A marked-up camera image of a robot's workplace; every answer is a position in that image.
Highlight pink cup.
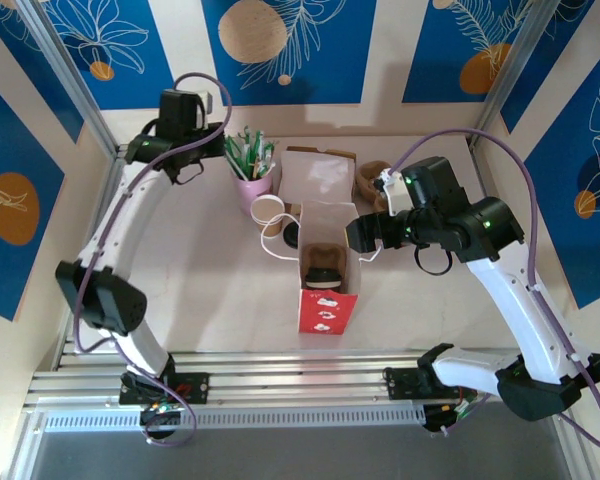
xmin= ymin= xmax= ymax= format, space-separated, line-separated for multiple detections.
xmin=234 ymin=172 xmax=275 ymax=217

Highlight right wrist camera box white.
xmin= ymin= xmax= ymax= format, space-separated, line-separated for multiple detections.
xmin=378 ymin=168 xmax=412 ymax=218

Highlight black plastic cup lid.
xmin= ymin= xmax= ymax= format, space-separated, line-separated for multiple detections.
xmin=304 ymin=267 xmax=343 ymax=286

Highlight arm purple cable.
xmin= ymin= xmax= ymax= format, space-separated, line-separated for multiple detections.
xmin=72 ymin=72 xmax=231 ymax=447
xmin=390 ymin=128 xmax=600 ymax=448

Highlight wrist thin black cable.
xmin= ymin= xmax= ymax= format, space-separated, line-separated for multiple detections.
xmin=412 ymin=244 xmax=454 ymax=276
xmin=171 ymin=158 xmax=205 ymax=185

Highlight kraft paper cup stack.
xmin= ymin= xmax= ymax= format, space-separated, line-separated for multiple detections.
xmin=250 ymin=195 xmax=285 ymax=237

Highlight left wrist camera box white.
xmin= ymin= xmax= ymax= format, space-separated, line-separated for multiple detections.
xmin=193 ymin=88 xmax=217 ymax=119

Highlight aluminium frame post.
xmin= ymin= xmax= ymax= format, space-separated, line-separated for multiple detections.
xmin=17 ymin=0 xmax=127 ymax=160
xmin=468 ymin=0 xmax=556 ymax=151

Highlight slotted grey cable duct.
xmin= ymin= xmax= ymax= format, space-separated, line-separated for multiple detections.
xmin=44 ymin=404 xmax=426 ymax=432

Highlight white paper napkins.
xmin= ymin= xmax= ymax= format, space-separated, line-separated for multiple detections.
xmin=279 ymin=151 xmax=356 ymax=204

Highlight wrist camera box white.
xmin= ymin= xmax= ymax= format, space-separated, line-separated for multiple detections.
xmin=193 ymin=88 xmax=217 ymax=119
xmin=378 ymin=168 xmax=412 ymax=218

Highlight cardboard napkin box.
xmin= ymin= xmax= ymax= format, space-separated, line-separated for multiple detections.
xmin=279 ymin=145 xmax=359 ymax=217

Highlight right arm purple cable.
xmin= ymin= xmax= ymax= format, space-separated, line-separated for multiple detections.
xmin=390 ymin=128 xmax=600 ymax=448

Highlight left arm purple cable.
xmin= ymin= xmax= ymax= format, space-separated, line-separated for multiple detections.
xmin=72 ymin=72 xmax=231 ymax=447

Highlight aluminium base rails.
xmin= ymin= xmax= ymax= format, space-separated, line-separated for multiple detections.
xmin=22 ymin=349 xmax=576 ymax=414

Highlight red white paper bag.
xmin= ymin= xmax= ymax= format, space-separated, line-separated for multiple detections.
xmin=258 ymin=199 xmax=382 ymax=337

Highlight pulp cup carrier stack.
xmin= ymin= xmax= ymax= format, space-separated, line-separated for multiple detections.
xmin=355 ymin=158 xmax=397 ymax=214

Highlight left wrist thin black cable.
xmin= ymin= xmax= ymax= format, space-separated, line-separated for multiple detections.
xmin=171 ymin=158 xmax=205 ymax=185

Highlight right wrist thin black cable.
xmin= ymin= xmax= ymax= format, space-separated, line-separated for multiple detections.
xmin=412 ymin=244 xmax=454 ymax=276

